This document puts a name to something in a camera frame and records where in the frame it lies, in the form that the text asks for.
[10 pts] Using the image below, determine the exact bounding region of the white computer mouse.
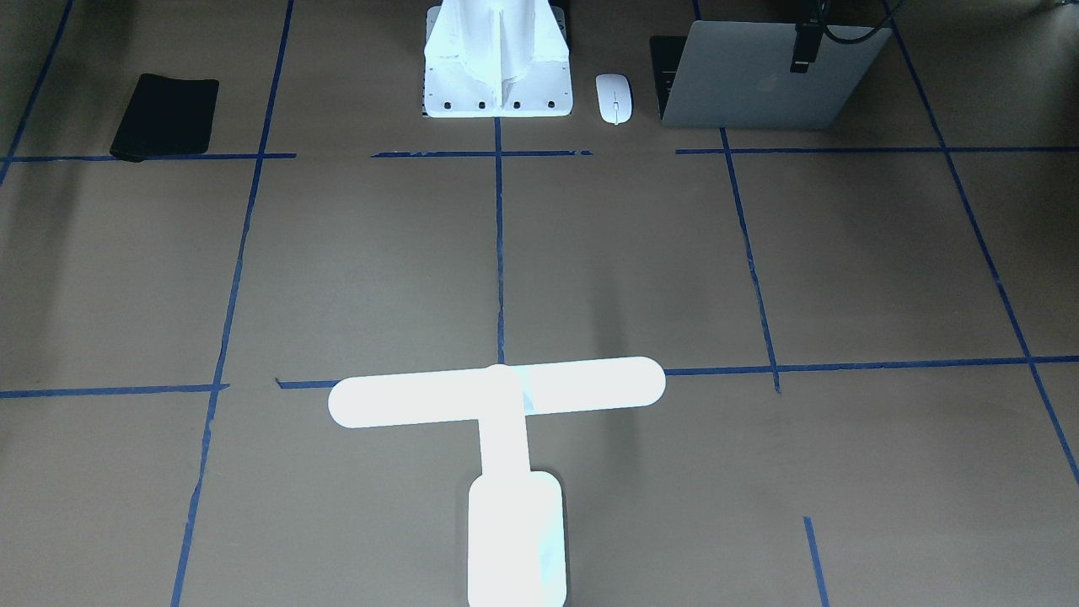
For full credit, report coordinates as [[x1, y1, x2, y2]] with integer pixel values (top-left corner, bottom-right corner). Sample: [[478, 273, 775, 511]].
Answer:
[[595, 73, 636, 126]]

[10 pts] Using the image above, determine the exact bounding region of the silver grey laptop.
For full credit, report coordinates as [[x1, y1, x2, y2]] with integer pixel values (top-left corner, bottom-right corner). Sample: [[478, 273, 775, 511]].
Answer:
[[650, 20, 893, 130]]

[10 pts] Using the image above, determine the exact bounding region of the black mouse pad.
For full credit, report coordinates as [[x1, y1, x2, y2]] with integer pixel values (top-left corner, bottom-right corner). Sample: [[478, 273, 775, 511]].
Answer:
[[109, 73, 220, 163]]

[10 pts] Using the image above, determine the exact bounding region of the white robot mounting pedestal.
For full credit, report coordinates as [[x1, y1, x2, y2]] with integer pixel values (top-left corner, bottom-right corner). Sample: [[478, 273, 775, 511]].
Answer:
[[421, 1, 574, 119]]

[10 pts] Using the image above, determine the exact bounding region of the black braided camera cable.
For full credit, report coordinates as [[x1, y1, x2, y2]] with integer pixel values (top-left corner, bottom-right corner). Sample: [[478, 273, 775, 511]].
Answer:
[[789, 0, 894, 74]]

